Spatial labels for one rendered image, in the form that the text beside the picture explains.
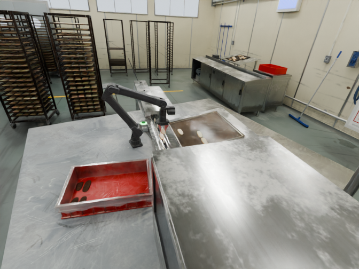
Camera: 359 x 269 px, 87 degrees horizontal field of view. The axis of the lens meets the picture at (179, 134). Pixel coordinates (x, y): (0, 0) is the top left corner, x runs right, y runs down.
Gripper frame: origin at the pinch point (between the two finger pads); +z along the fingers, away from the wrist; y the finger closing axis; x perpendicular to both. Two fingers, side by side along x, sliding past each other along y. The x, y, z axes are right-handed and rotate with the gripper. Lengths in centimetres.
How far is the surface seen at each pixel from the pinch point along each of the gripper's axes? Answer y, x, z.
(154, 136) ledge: -6.4, 3.4, 6.8
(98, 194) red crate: -50, -49, 10
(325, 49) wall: 371, 172, -47
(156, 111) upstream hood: 3.8, 45.2, 2.4
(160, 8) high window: 147, 699, -124
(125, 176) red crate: -34, -37, 10
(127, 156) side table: -31.0, -14.9, 10.9
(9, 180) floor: -169, 83, 93
